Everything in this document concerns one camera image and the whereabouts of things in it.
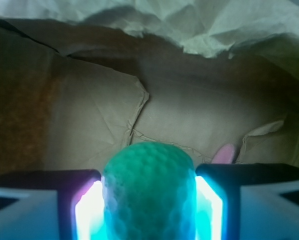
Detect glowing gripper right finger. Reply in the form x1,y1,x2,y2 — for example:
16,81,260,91
195,163,299,240

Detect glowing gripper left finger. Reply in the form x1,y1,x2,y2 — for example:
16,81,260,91
0,169,105,240

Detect green dimpled ball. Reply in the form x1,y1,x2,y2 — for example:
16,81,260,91
101,142,197,240

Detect pink plush bunny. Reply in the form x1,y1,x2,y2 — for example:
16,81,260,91
211,143,237,164

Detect brown paper bag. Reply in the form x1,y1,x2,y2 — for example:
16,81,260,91
0,0,299,175

